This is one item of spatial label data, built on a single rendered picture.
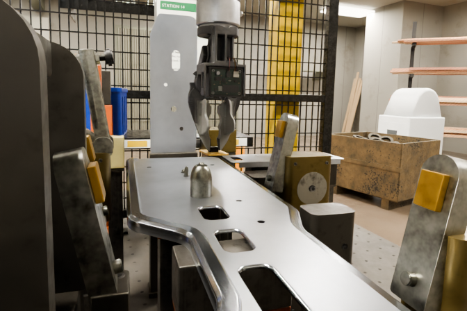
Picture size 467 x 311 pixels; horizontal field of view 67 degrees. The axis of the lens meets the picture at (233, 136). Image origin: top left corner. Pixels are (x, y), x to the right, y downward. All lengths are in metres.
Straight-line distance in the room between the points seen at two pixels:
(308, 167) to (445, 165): 0.34
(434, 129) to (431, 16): 4.32
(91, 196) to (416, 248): 0.26
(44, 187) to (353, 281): 0.24
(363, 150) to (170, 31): 3.39
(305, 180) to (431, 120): 4.96
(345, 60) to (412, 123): 6.34
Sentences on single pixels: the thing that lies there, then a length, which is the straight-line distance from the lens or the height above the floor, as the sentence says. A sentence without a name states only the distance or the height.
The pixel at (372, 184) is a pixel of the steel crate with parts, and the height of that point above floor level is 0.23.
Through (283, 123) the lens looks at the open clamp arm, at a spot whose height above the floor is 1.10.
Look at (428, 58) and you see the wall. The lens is 9.31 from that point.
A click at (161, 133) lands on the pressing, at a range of 0.90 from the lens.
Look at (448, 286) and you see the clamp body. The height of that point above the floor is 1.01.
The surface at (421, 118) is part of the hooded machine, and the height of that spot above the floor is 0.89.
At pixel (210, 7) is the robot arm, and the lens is 0.60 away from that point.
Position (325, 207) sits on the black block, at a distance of 0.53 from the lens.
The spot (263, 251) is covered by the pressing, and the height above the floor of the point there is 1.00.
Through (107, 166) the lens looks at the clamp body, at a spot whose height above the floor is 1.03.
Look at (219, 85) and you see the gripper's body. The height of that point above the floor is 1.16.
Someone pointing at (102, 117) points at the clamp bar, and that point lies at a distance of 0.61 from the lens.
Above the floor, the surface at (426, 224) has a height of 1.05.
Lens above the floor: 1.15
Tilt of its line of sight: 7 degrees down
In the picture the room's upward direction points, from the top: 1 degrees clockwise
